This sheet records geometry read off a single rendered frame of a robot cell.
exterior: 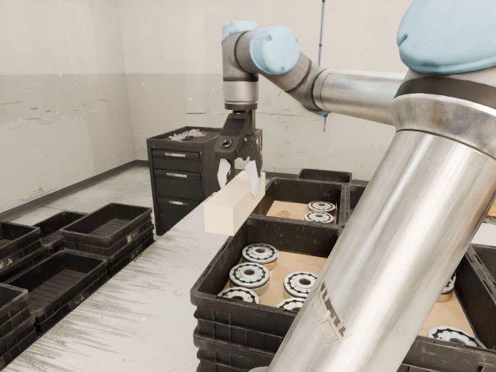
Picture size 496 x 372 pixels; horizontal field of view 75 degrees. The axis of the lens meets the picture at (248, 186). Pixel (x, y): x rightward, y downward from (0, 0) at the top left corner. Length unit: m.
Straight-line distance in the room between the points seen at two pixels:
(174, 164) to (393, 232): 2.20
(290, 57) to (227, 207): 0.29
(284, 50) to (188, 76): 3.97
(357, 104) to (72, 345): 0.87
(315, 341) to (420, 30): 0.24
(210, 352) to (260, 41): 0.63
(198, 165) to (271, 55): 1.79
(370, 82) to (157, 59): 4.32
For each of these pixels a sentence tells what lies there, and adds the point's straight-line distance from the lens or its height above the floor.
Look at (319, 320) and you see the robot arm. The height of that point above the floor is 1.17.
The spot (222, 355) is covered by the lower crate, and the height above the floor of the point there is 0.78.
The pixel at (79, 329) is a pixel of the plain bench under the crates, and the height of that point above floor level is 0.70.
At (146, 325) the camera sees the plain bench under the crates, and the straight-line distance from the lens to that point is 1.00.
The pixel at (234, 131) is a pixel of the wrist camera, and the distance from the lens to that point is 0.66.
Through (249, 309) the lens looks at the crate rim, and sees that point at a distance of 0.67.
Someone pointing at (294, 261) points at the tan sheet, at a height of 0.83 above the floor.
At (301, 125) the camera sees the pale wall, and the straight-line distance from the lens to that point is 4.10.
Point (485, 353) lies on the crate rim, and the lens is 0.69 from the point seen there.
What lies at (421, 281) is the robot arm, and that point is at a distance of 0.26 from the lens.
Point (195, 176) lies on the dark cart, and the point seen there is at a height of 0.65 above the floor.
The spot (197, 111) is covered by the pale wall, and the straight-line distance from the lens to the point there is 4.51.
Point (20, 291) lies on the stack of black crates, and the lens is 1.51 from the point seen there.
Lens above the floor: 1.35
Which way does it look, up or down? 19 degrees down
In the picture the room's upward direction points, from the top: straight up
